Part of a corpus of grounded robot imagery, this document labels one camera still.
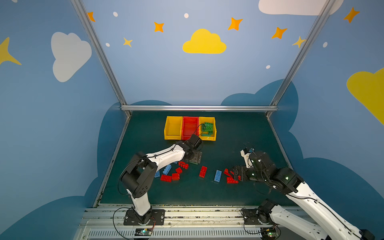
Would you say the red lego brick long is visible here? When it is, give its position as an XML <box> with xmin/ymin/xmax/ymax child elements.
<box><xmin>178</xmin><ymin>161</ymin><xmax>189</xmax><ymax>170</ymax></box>

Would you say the left yellow storage bin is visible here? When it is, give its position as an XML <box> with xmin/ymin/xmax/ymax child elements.
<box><xmin>164</xmin><ymin>116</ymin><xmax>183</xmax><ymax>140</ymax></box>

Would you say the left controller board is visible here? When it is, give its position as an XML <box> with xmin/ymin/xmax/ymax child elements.
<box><xmin>135</xmin><ymin>229</ymin><xmax>153</xmax><ymax>237</ymax></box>

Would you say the red lego brick upright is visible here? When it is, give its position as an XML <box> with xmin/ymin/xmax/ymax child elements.
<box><xmin>199</xmin><ymin>166</ymin><xmax>207</xmax><ymax>178</ymax></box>

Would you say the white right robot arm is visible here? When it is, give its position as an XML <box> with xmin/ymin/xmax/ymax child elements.
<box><xmin>229</xmin><ymin>148</ymin><xmax>375</xmax><ymax>240</ymax></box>

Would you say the aluminium frame rail back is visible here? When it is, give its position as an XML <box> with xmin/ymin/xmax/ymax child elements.
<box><xmin>121</xmin><ymin>105</ymin><xmax>278</xmax><ymax>112</ymax></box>

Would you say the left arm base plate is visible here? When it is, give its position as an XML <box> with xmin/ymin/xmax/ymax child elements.
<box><xmin>124</xmin><ymin>209</ymin><xmax>165</xmax><ymax>226</ymax></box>

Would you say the light blue lego brick side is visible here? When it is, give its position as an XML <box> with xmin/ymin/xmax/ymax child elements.
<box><xmin>163</xmin><ymin>165</ymin><xmax>172</xmax><ymax>175</ymax></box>

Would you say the red lego brick cluster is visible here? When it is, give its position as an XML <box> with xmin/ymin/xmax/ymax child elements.
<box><xmin>224</xmin><ymin>169</ymin><xmax>233</xmax><ymax>178</ymax></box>
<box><xmin>227</xmin><ymin>177</ymin><xmax>239</xmax><ymax>184</ymax></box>

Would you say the controller board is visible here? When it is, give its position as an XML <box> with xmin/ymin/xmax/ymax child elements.
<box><xmin>135</xmin><ymin>229</ymin><xmax>153</xmax><ymax>237</ymax></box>
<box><xmin>261</xmin><ymin>228</ymin><xmax>279</xmax><ymax>240</ymax></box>

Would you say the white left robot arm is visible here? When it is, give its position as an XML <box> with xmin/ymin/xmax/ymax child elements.
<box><xmin>119</xmin><ymin>134</ymin><xmax>203</xmax><ymax>225</ymax></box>

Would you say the red lego brick cluster top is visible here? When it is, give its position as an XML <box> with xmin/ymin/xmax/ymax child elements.
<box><xmin>224</xmin><ymin>169</ymin><xmax>233</xmax><ymax>178</ymax></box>

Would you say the green lego brick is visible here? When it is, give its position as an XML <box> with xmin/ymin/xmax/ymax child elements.
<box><xmin>200</xmin><ymin>129</ymin><xmax>214</xmax><ymax>137</ymax></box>
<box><xmin>202</xmin><ymin>122</ymin><xmax>214</xmax><ymax>132</ymax></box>

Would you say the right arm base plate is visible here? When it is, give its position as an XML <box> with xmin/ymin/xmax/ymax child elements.
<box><xmin>241</xmin><ymin>208</ymin><xmax>272</xmax><ymax>225</ymax></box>

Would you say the red lego brick left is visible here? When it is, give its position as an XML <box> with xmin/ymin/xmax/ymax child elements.
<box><xmin>161</xmin><ymin>175</ymin><xmax>173</xmax><ymax>183</ymax></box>

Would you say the right controller board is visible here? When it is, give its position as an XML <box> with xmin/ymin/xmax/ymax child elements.
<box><xmin>261</xmin><ymin>228</ymin><xmax>279</xmax><ymax>240</ymax></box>

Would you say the light blue lego brick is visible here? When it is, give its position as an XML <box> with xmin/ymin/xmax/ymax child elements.
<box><xmin>214</xmin><ymin>170</ymin><xmax>222</xmax><ymax>183</ymax></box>

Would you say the aluminium front rail base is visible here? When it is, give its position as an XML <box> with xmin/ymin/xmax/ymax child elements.
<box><xmin>74</xmin><ymin>204</ymin><xmax>261</xmax><ymax>240</ymax></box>

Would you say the right yellow storage bin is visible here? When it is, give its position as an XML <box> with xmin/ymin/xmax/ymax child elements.
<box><xmin>199</xmin><ymin>117</ymin><xmax>217</xmax><ymax>142</ymax></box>

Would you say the aluminium frame post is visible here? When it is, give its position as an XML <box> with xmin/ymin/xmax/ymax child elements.
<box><xmin>266</xmin><ymin>0</ymin><xmax>336</xmax><ymax>119</ymax></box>
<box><xmin>71</xmin><ymin>0</ymin><xmax>127</xmax><ymax>107</ymax></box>

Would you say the red storage bin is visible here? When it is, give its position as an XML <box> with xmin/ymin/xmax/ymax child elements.
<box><xmin>182</xmin><ymin>117</ymin><xmax>200</xmax><ymax>141</ymax></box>

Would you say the aluminium frame post left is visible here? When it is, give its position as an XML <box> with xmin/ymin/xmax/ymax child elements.
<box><xmin>71</xmin><ymin>0</ymin><xmax>127</xmax><ymax>107</ymax></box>

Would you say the red lego brick cluster bottom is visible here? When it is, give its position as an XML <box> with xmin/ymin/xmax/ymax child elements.
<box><xmin>227</xmin><ymin>177</ymin><xmax>239</xmax><ymax>184</ymax></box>

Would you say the yellow storage bin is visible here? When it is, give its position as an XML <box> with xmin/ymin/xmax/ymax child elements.
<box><xmin>164</xmin><ymin>116</ymin><xmax>183</xmax><ymax>140</ymax></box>
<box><xmin>199</xmin><ymin>117</ymin><xmax>217</xmax><ymax>142</ymax></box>

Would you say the aluminium frame post right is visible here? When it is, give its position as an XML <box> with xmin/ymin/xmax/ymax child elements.
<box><xmin>266</xmin><ymin>0</ymin><xmax>336</xmax><ymax>119</ymax></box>

